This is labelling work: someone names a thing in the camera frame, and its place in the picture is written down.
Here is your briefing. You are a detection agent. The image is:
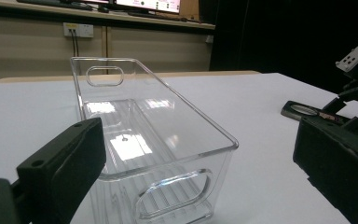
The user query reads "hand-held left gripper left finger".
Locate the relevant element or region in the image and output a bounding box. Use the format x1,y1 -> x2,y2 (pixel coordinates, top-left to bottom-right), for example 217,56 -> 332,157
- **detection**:
16,117 -> 107,224

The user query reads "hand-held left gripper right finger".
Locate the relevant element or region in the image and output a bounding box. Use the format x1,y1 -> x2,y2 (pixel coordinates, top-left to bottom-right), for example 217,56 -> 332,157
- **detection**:
293,118 -> 358,224

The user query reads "clear plastic bin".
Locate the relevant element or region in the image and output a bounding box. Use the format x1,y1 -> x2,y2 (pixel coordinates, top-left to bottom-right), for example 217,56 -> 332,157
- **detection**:
70,56 -> 240,224

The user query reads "dark curtain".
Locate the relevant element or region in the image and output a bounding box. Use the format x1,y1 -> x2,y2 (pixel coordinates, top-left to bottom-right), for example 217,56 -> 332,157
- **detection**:
209,0 -> 358,94

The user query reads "dark-edged background desk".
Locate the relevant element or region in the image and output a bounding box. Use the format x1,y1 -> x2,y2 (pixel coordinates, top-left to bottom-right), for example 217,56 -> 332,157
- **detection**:
0,0 -> 216,31

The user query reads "black keyboard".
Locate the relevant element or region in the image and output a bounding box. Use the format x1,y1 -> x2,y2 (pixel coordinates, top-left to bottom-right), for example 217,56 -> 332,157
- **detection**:
16,0 -> 93,11

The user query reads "brown cardboard box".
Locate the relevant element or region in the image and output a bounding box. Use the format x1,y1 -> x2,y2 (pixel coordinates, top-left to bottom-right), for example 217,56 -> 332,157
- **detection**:
179,0 -> 200,21

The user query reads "computer monitor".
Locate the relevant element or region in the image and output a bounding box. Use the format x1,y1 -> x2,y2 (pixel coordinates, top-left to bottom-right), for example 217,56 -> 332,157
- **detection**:
115,0 -> 182,14

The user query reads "white wall socket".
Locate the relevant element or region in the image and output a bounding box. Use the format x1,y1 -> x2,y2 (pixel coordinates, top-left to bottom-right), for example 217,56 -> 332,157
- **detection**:
62,21 -> 95,39

